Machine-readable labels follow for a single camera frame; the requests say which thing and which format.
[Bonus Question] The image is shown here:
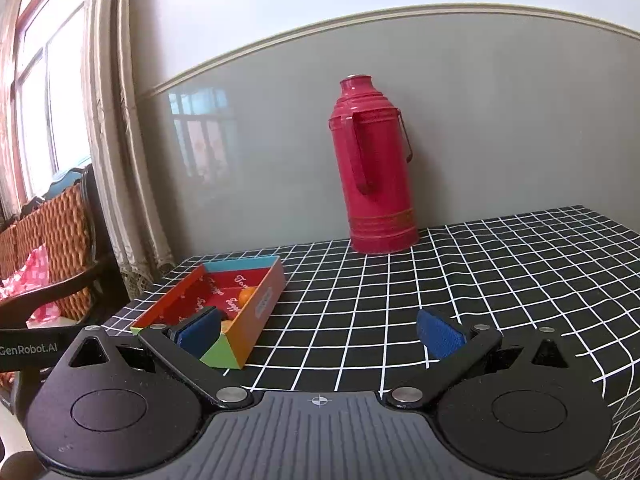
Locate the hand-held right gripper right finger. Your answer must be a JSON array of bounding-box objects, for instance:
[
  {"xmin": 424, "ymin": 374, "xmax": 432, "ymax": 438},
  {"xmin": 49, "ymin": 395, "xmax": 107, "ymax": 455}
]
[{"xmin": 384, "ymin": 308, "xmax": 573, "ymax": 407}]

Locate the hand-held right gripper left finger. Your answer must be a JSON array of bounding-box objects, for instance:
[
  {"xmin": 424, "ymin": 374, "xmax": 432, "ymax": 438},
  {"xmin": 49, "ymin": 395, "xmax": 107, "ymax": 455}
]
[{"xmin": 50, "ymin": 308, "xmax": 253, "ymax": 408}]

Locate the colourful cardboard box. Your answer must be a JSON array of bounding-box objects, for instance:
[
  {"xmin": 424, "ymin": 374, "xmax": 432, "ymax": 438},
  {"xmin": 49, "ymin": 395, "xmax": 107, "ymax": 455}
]
[{"xmin": 130, "ymin": 255, "xmax": 287, "ymax": 370}]

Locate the pink checkered cloth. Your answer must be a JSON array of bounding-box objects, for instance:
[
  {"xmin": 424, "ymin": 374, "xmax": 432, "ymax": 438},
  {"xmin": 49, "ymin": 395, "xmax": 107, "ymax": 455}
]
[{"xmin": 0, "ymin": 244, "xmax": 63, "ymax": 329}]

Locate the black white checkered tablecloth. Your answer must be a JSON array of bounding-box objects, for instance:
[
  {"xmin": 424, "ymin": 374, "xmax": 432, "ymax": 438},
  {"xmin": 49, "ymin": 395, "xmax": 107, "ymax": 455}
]
[{"xmin": 102, "ymin": 205, "xmax": 640, "ymax": 480}]

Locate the wicker chair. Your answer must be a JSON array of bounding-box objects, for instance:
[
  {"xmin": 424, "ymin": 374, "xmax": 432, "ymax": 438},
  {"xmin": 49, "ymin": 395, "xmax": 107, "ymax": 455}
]
[{"xmin": 0, "ymin": 164, "xmax": 126, "ymax": 401}]

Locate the red thermos flask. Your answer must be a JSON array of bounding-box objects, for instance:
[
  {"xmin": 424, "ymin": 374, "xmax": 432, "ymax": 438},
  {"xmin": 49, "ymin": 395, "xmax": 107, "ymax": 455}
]
[{"xmin": 328, "ymin": 74, "xmax": 420, "ymax": 255}]

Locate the beige curtain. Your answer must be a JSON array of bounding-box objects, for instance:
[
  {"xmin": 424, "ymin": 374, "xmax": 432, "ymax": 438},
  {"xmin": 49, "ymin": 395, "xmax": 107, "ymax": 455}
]
[{"xmin": 82, "ymin": 0, "xmax": 177, "ymax": 302}]

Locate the window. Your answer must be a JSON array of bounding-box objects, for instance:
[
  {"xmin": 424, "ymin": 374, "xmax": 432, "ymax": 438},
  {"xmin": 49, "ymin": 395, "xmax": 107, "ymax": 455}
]
[{"xmin": 0, "ymin": 0, "xmax": 101, "ymax": 211}]

